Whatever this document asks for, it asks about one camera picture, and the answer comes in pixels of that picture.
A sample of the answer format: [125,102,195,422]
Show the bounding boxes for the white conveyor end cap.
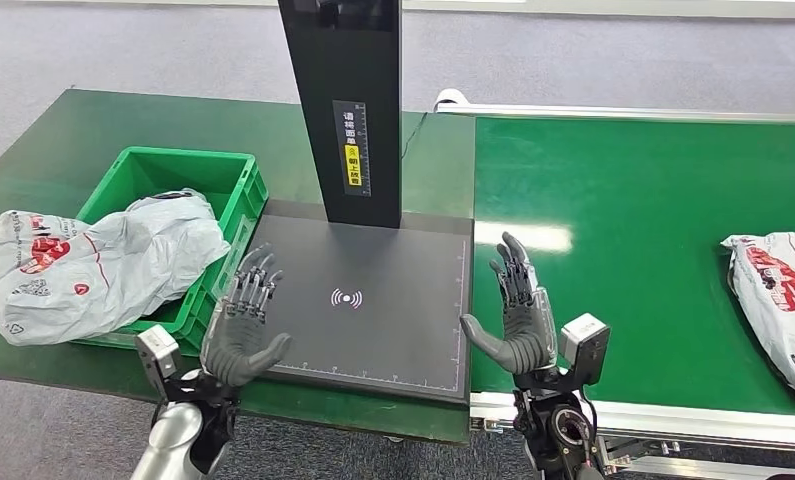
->
[435,87,471,114]

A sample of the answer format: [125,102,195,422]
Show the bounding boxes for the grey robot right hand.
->
[459,231,561,376]

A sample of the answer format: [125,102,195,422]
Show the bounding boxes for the green conveyor belt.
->
[471,115,795,419]

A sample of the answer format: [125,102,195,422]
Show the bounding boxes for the green plastic crate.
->
[72,146,270,352]

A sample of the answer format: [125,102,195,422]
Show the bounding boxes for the grey red-printed courier package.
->
[721,231,795,410]
[0,188,231,348]

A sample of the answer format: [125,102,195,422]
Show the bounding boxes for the black yellow label sticker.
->
[332,99,372,198]

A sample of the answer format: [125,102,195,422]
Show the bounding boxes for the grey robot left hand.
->
[199,243,294,389]

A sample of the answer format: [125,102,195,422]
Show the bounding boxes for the thin black power cable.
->
[401,111,430,160]

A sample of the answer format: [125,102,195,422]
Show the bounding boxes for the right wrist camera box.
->
[559,313,612,389]

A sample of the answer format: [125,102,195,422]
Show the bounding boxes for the black inbound scanner machine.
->
[237,0,476,407]

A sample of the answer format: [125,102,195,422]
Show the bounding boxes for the aluminium conveyor side rail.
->
[436,102,795,126]
[468,390,795,480]

